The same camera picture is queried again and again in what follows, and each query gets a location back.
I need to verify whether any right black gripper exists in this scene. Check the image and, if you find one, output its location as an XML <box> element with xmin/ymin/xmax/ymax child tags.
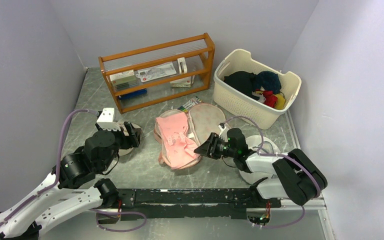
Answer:
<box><xmin>194</xmin><ymin>132</ymin><xmax>237</xmax><ymax>160</ymax></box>

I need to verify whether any pink bra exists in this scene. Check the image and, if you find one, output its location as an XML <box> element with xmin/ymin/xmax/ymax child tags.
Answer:
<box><xmin>153</xmin><ymin>109</ymin><xmax>201</xmax><ymax>170</ymax></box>

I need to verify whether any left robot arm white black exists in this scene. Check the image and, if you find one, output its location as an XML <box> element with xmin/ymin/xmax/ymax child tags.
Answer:
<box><xmin>0</xmin><ymin>121</ymin><xmax>142</xmax><ymax>240</ymax></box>

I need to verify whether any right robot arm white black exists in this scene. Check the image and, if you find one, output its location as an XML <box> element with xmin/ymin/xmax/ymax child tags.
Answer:
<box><xmin>194</xmin><ymin>128</ymin><xmax>328</xmax><ymax>207</ymax></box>

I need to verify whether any beige round mesh laundry bag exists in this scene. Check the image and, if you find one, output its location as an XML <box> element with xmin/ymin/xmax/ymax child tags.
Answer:
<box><xmin>117</xmin><ymin>121</ymin><xmax>137</xmax><ymax>156</ymax></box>

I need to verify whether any cream plastic laundry basket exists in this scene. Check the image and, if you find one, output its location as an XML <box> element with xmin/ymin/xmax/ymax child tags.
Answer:
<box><xmin>213</xmin><ymin>48</ymin><xmax>302</xmax><ymax>130</ymax></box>

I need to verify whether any white round mesh laundry bag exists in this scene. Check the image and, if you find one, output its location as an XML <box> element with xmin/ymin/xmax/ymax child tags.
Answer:
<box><xmin>239</xmin><ymin>135</ymin><xmax>280</xmax><ymax>185</ymax></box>

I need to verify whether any blue item on lower shelf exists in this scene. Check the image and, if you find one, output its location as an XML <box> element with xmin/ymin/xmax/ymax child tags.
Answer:
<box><xmin>117</xmin><ymin>88</ymin><xmax>148</xmax><ymax>100</ymax></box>

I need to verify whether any pack of coloured markers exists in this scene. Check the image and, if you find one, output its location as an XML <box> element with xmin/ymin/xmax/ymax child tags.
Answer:
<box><xmin>177</xmin><ymin>96</ymin><xmax>202</xmax><ymax>113</ymax></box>

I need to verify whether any white red box left shelf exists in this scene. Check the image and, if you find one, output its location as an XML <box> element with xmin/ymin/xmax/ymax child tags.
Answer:
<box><xmin>109</xmin><ymin>70</ymin><xmax>138</xmax><ymax>92</ymax></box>

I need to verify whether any orange wooden shelf rack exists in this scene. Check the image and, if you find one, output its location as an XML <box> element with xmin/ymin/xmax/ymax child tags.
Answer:
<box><xmin>98</xmin><ymin>32</ymin><xmax>216</xmax><ymax>114</ymax></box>

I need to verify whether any white paper sheet on shelf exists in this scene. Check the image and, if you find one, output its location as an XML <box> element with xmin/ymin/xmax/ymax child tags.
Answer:
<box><xmin>136</xmin><ymin>62</ymin><xmax>177</xmax><ymax>83</ymax></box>

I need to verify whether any white box on shelf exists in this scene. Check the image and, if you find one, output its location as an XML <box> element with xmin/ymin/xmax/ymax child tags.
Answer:
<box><xmin>170</xmin><ymin>76</ymin><xmax>195</xmax><ymax>88</ymax></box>

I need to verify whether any black garment in basket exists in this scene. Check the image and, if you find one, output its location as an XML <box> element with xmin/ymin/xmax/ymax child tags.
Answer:
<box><xmin>224</xmin><ymin>71</ymin><xmax>259</xmax><ymax>100</ymax></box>

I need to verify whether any red garment in basket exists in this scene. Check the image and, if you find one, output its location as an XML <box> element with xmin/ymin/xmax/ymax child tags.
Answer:
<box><xmin>254</xmin><ymin>90</ymin><xmax>278</xmax><ymax>108</ymax></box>

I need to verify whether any white upright item on shelf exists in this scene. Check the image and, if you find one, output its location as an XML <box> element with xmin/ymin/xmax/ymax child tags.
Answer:
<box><xmin>177</xmin><ymin>57</ymin><xmax>188</xmax><ymax>74</ymax></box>

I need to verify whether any yellow garment in basket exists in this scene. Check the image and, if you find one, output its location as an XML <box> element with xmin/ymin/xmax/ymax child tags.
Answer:
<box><xmin>274</xmin><ymin>92</ymin><xmax>286</xmax><ymax>110</ymax></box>

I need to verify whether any dark blue garment in basket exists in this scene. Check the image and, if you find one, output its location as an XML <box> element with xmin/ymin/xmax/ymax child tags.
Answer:
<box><xmin>252</xmin><ymin>71</ymin><xmax>282</xmax><ymax>94</ymax></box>

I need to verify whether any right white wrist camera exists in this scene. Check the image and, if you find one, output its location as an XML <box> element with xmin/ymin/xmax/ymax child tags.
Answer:
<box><xmin>218</xmin><ymin>122</ymin><xmax>231</xmax><ymax>142</ymax></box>

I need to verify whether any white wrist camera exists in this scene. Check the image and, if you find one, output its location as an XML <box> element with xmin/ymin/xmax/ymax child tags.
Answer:
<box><xmin>218</xmin><ymin>122</ymin><xmax>231</xmax><ymax>142</ymax></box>
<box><xmin>96</xmin><ymin>107</ymin><xmax>121</xmax><ymax>132</ymax></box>

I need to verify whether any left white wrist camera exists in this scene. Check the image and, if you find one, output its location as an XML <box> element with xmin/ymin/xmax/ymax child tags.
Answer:
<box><xmin>96</xmin><ymin>107</ymin><xmax>121</xmax><ymax>132</ymax></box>

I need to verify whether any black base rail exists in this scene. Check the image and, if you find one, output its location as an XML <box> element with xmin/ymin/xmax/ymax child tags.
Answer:
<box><xmin>98</xmin><ymin>188</ymin><xmax>282</xmax><ymax>220</ymax></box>

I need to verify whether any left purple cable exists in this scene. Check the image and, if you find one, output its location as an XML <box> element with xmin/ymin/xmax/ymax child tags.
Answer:
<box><xmin>0</xmin><ymin>109</ymin><xmax>148</xmax><ymax>240</ymax></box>

